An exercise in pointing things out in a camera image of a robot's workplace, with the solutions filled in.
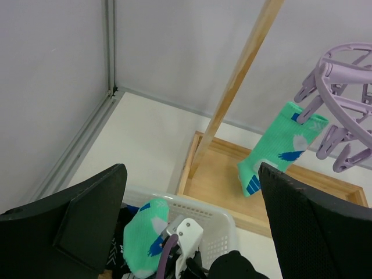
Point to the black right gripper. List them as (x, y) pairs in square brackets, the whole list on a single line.
[(229, 265)]

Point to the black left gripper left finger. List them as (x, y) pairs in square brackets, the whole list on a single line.
[(67, 234)]

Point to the mint green sock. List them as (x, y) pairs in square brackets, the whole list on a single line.
[(142, 238), (282, 144)]

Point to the lilac round clip hanger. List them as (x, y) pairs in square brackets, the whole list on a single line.
[(342, 85)]

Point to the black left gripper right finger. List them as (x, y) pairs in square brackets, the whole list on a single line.
[(316, 235)]

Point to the wooden hanging rack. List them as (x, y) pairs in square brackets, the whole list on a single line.
[(300, 33)]

